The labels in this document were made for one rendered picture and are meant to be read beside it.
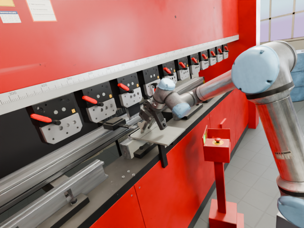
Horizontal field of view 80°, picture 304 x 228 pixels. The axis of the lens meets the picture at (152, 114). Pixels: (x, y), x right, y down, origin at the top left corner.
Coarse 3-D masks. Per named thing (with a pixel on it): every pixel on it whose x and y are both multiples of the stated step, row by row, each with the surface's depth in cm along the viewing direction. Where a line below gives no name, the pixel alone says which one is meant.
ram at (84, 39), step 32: (64, 0) 69; (96, 0) 80; (128, 0) 94; (160, 0) 114; (192, 0) 144; (224, 0) 198; (0, 32) 56; (32, 32) 62; (64, 32) 70; (96, 32) 81; (128, 32) 95; (160, 32) 116; (192, 32) 148; (224, 32) 205; (0, 64) 56; (32, 64) 63; (64, 64) 71; (96, 64) 82; (32, 96) 64
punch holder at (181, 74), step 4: (176, 60) 134; (180, 60) 137; (184, 60) 141; (176, 64) 135; (184, 64) 141; (176, 68) 137; (180, 68) 138; (188, 68) 146; (176, 72) 139; (180, 72) 137; (184, 72) 142; (188, 72) 147; (180, 76) 138; (184, 76) 142; (188, 76) 147; (180, 80) 140
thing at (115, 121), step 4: (112, 120) 126; (116, 120) 124; (120, 120) 126; (124, 120) 128; (104, 124) 125; (108, 124) 123; (112, 124) 121; (116, 124) 122; (120, 124) 124; (124, 124) 123; (104, 128) 127; (108, 128) 124; (112, 128) 121; (116, 128) 122; (132, 128) 115
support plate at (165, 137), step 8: (152, 128) 109; (168, 128) 105; (176, 128) 103; (184, 128) 101; (136, 136) 103; (144, 136) 101; (152, 136) 99; (160, 136) 98; (168, 136) 96; (176, 136) 94; (168, 144) 89
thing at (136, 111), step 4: (136, 104) 108; (128, 108) 103; (132, 108) 106; (136, 108) 108; (140, 108) 111; (128, 112) 104; (132, 112) 106; (136, 112) 109; (128, 116) 105; (132, 116) 107; (136, 116) 110
